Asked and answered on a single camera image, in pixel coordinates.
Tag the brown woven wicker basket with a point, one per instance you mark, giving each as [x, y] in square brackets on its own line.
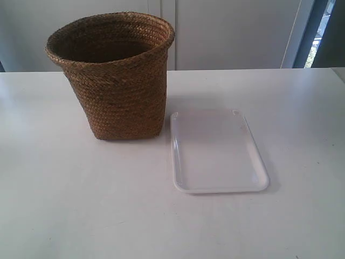
[116, 64]

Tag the white plastic tray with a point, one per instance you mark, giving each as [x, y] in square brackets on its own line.
[213, 151]

